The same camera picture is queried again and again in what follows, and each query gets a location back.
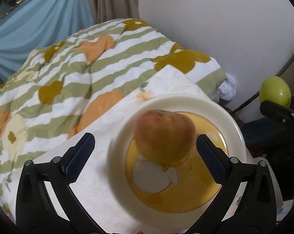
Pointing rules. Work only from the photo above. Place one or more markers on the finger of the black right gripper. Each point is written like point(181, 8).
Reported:
point(277, 112)

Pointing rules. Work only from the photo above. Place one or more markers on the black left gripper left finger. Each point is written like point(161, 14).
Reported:
point(45, 202)

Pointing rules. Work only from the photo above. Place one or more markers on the crumpled white plastic bag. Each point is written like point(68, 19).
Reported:
point(227, 89)

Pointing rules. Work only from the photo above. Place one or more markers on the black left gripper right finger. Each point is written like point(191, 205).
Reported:
point(246, 202)

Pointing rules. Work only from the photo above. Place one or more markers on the red yellow apple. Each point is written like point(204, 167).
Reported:
point(164, 137)

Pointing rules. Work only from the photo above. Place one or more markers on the cream bowl yellow inside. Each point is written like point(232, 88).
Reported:
point(170, 197)

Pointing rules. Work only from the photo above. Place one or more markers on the green striped floral duvet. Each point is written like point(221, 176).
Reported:
point(63, 88)

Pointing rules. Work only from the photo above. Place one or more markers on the green apple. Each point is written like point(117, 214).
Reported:
point(275, 89)

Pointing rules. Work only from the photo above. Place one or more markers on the blue curtain cloth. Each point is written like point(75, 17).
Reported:
point(38, 23)

